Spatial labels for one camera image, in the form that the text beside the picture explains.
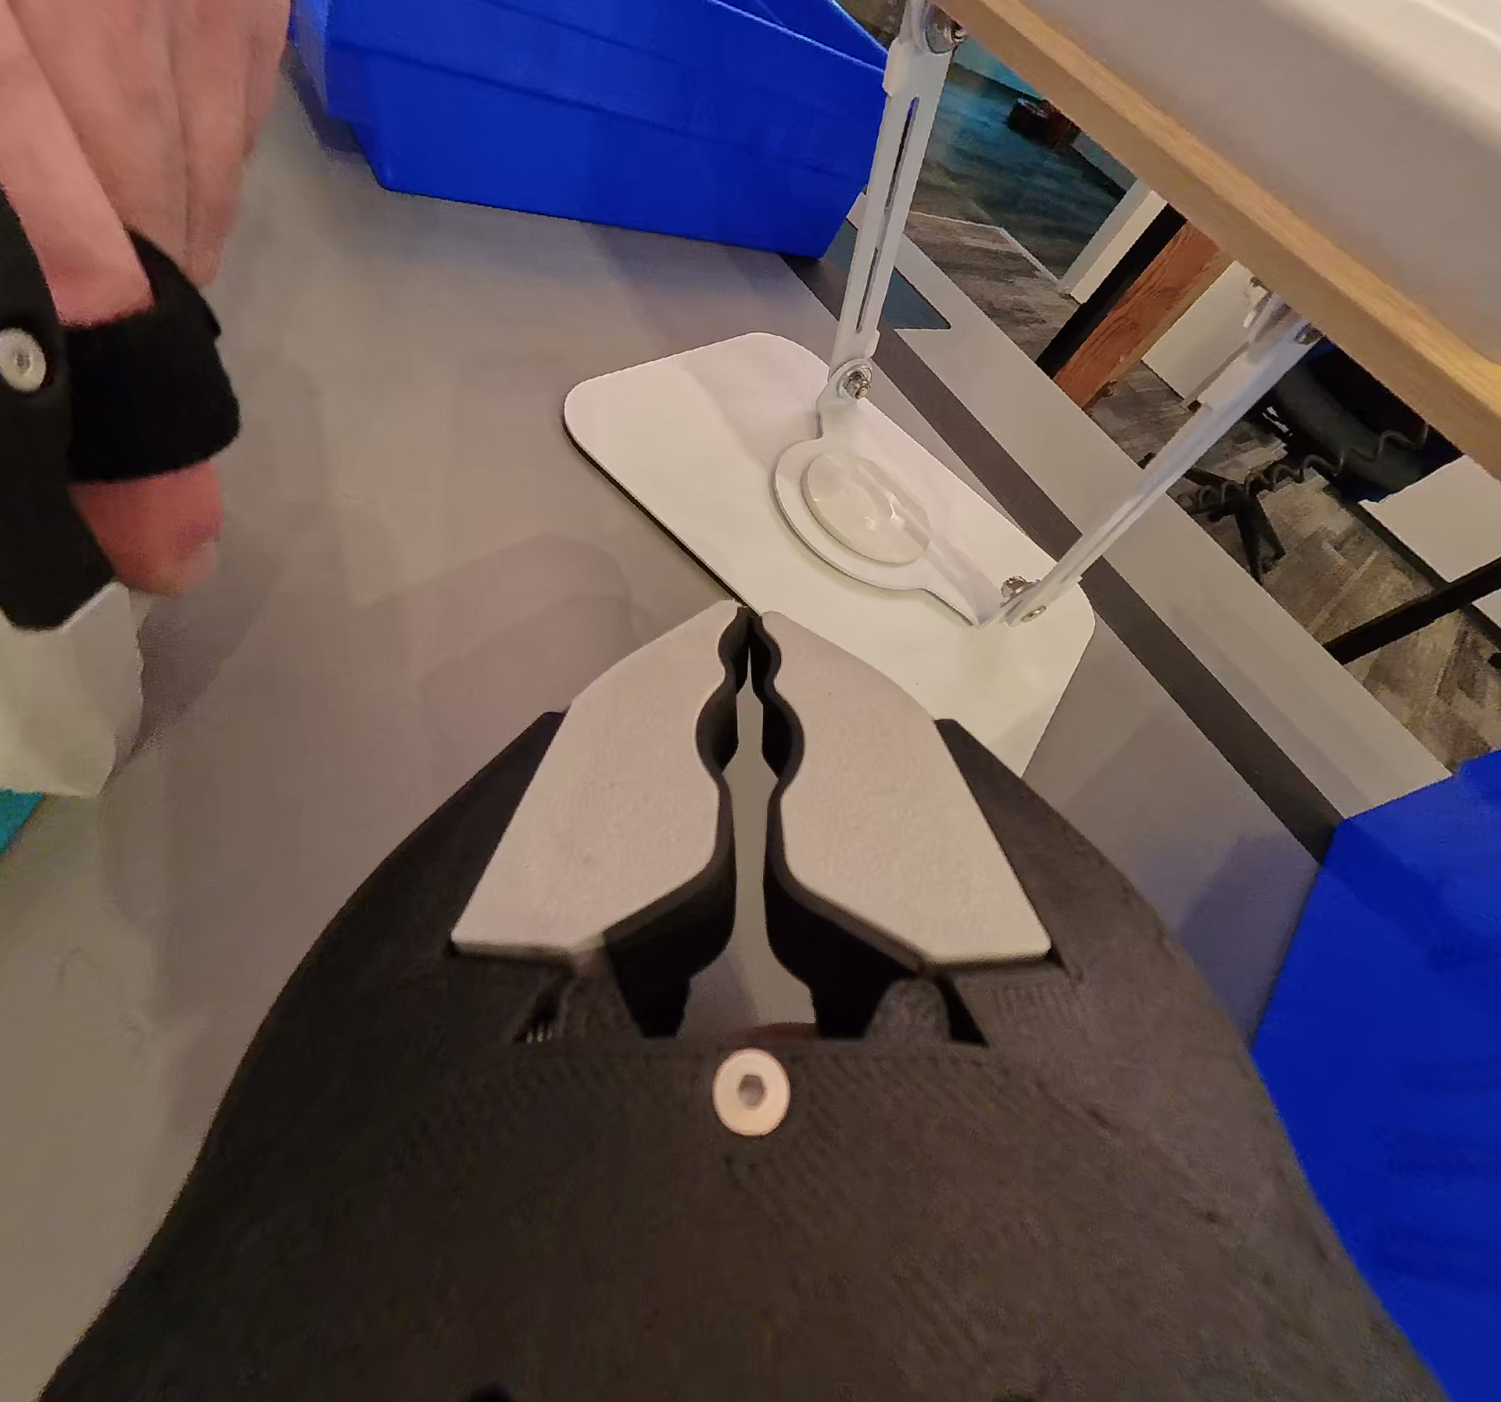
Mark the person's left hand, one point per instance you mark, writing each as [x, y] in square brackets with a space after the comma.
[118, 76]

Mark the blue plastic bin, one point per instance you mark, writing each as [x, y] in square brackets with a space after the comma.
[1407, 1074]
[587, 159]

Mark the instruction board on stand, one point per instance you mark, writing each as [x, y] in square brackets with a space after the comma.
[681, 429]

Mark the teal cube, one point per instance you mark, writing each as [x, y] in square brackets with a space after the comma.
[14, 822]

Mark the grey desk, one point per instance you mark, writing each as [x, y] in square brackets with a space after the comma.
[410, 604]

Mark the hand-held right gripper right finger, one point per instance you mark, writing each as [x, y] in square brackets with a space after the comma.
[904, 838]

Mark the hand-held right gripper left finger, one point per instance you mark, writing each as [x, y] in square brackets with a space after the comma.
[598, 827]

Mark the wooden pillar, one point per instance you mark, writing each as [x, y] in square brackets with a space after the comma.
[1144, 310]

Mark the black wheeled office chair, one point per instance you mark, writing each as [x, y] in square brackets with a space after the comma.
[1349, 429]

